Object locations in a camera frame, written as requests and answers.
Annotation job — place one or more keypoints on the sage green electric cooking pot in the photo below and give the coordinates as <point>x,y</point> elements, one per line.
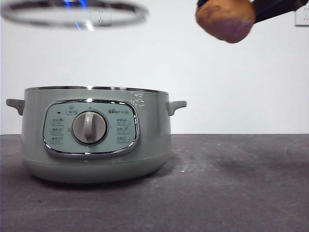
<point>149,135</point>

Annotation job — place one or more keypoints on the brown potato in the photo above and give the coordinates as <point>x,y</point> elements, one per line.
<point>224,21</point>

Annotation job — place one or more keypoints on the glass lid with green knob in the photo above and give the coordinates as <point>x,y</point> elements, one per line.
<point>135,10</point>

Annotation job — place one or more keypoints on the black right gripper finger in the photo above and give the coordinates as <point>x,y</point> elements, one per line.
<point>202,2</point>
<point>275,9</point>

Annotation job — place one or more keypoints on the white wall socket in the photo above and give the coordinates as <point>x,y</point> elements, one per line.
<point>101,15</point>
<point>303,18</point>

